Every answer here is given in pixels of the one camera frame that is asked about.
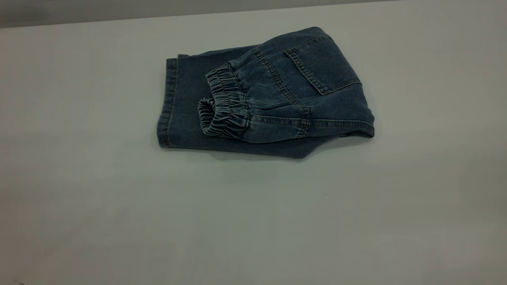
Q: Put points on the blue denim jeans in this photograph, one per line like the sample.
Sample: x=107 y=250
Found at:
x=277 y=99

